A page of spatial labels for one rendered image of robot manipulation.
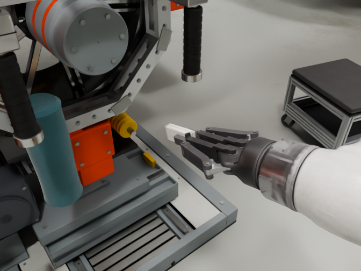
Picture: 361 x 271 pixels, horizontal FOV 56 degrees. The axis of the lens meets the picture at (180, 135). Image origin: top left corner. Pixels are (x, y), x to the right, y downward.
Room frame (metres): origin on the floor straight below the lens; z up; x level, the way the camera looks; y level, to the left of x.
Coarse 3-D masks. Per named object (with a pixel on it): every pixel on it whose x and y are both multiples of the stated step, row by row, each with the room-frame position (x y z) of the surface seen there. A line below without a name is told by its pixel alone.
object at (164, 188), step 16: (144, 160) 1.05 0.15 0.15; (160, 176) 0.94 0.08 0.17; (144, 192) 0.87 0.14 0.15; (160, 192) 0.85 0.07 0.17; (176, 192) 0.90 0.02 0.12; (128, 208) 0.80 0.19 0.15; (144, 208) 0.81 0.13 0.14; (96, 224) 0.73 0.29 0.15; (112, 224) 0.73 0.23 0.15; (128, 224) 0.76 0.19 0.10; (64, 240) 0.66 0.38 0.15; (80, 240) 0.66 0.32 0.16; (96, 240) 0.69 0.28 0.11; (48, 256) 0.62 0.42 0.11; (64, 256) 0.62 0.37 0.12
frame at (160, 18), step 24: (144, 0) 0.88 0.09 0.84; (168, 0) 0.86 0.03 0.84; (168, 24) 0.86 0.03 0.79; (144, 48) 0.86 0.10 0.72; (120, 72) 0.83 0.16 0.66; (144, 72) 0.81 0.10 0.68; (96, 96) 0.78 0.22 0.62; (120, 96) 0.76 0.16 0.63; (0, 120) 0.58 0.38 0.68; (72, 120) 0.68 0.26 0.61; (96, 120) 0.71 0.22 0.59
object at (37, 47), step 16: (112, 0) 0.88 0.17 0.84; (128, 0) 0.91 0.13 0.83; (16, 16) 0.74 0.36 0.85; (128, 16) 0.94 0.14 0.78; (128, 32) 0.92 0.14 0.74; (32, 48) 0.75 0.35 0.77; (128, 48) 0.88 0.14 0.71; (32, 64) 0.74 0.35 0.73; (32, 80) 0.73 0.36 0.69; (48, 80) 0.88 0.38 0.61; (64, 80) 0.87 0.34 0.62; (80, 80) 0.81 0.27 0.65; (96, 80) 0.84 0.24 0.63; (112, 80) 0.84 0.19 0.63; (0, 96) 0.69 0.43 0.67; (64, 96) 0.79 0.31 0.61; (80, 96) 0.78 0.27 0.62
